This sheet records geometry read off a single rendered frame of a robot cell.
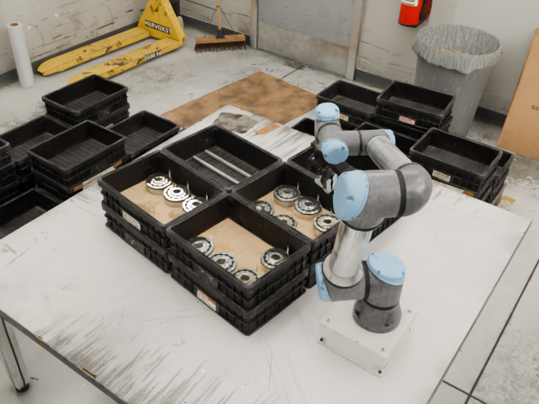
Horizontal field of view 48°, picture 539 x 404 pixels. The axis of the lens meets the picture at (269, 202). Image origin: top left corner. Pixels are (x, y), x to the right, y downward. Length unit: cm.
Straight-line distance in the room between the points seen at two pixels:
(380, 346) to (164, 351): 67
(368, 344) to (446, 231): 79
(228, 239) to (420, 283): 71
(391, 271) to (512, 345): 145
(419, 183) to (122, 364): 105
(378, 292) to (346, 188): 48
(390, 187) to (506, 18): 329
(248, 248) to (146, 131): 171
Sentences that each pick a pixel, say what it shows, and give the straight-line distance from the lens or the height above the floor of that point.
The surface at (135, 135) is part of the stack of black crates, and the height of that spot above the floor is 38.
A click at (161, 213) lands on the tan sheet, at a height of 83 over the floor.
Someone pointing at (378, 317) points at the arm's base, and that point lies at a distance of 187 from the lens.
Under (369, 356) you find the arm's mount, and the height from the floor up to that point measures 76.
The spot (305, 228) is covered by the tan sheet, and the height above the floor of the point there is 83.
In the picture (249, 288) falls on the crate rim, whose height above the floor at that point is 93.
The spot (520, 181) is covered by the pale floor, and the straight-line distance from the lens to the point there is 427.
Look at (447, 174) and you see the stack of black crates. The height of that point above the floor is 53.
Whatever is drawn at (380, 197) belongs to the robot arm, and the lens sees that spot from 140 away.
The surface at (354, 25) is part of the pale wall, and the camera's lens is 503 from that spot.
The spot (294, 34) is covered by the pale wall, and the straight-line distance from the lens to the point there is 538.
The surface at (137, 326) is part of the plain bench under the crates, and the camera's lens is 203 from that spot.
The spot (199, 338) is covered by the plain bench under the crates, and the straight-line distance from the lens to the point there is 198.
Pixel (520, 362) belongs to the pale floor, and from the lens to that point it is 308.
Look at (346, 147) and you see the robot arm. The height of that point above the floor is 129.
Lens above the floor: 222
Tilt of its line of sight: 37 degrees down
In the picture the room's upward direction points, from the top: 3 degrees clockwise
